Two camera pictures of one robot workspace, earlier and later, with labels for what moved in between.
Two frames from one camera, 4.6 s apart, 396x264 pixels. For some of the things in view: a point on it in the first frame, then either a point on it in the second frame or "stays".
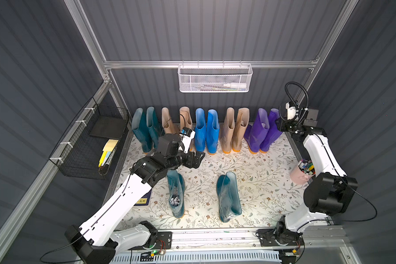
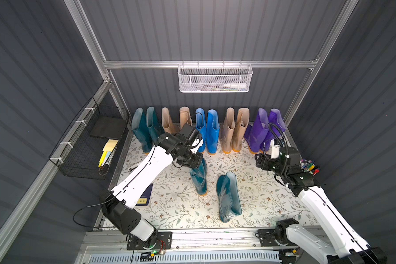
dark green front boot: [176, 186] → [199, 175]
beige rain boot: [226, 131] stays
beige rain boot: [186, 121] stays
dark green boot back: [153, 126] stays
